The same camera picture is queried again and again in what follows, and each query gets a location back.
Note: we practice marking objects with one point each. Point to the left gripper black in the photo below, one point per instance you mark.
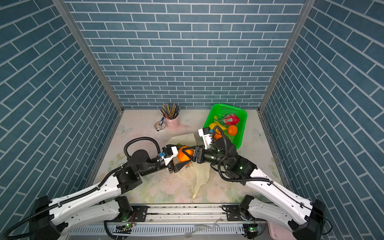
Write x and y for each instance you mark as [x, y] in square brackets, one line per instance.
[176, 168]

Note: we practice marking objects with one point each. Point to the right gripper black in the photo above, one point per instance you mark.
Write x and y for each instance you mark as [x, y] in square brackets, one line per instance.
[200, 153]

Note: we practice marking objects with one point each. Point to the orange fruit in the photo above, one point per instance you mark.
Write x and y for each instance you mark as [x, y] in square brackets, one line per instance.
[185, 153]
[218, 135]
[232, 130]

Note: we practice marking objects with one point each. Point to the yellow printed plastic bag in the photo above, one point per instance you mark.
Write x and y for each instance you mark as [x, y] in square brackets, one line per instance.
[195, 175]

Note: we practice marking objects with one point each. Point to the yellow apple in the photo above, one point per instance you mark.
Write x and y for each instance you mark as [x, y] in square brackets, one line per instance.
[213, 125]

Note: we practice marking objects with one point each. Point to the red dragon fruit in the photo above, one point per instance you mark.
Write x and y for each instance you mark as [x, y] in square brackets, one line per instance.
[229, 119]

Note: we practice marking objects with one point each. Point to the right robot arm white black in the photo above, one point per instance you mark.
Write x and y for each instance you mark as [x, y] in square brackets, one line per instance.
[303, 218]

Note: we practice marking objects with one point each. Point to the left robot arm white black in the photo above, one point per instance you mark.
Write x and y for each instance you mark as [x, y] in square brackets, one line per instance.
[104, 201]

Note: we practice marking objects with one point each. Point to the pink pencil cup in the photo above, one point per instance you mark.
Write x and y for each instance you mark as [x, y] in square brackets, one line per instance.
[173, 124]

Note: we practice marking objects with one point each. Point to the blue marker pen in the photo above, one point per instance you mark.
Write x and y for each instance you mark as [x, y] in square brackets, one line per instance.
[160, 124]

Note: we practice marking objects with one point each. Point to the bundle of coloured pencils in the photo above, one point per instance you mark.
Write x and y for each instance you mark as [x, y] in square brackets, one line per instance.
[170, 111]

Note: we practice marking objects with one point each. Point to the green plastic basket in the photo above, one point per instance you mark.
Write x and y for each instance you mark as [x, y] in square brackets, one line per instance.
[218, 111]

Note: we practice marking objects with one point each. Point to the pink tray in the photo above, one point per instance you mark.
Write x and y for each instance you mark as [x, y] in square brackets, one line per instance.
[278, 233]

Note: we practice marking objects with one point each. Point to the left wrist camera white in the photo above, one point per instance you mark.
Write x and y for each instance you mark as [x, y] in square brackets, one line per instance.
[168, 153]

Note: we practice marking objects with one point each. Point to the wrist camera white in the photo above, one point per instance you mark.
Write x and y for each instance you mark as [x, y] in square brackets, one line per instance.
[168, 153]
[206, 135]

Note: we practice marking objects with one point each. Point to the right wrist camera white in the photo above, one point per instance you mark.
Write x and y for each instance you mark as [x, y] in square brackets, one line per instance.
[206, 135]

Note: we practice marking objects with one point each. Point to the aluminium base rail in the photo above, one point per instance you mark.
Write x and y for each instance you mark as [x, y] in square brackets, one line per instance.
[161, 220]

